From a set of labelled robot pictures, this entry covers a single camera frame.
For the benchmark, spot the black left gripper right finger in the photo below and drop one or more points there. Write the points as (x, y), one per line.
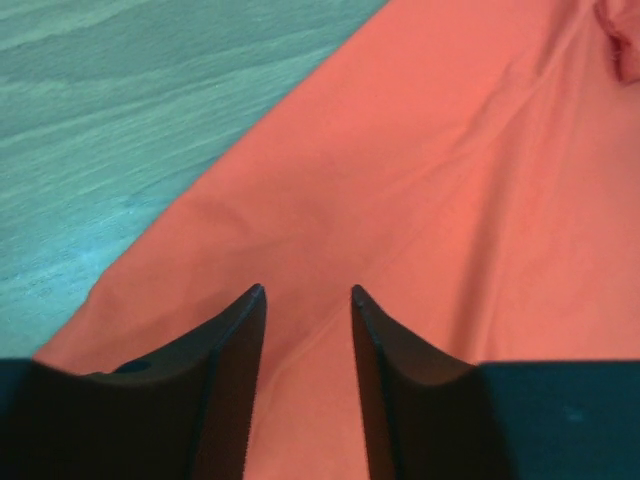
(429, 415)

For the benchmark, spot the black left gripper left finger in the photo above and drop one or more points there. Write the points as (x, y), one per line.
(183, 411)

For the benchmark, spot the orange t-shirt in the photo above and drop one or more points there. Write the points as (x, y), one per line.
(474, 165)

